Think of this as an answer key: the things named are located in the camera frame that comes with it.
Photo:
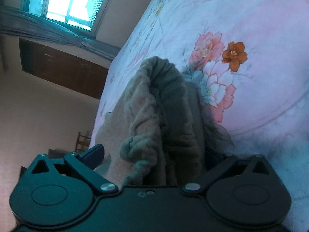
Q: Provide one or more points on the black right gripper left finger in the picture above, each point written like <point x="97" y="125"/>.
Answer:
<point x="82" y="166"/>

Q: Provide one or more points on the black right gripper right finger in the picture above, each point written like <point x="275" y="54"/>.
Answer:
<point x="206" y="180"/>

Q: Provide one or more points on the beige fleece pant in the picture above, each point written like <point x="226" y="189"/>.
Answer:
<point x="155" y="134"/>

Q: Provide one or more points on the wooden chair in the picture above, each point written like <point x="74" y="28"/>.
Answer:
<point x="82" y="143"/>

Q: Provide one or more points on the pink floral bed sheet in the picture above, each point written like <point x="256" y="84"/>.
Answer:
<point x="249" y="60"/>

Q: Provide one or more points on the bright barred window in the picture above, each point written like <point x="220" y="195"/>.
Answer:
<point x="81" y="14"/>

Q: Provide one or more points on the grey window curtain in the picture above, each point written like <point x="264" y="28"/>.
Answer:
<point x="15" y="22"/>

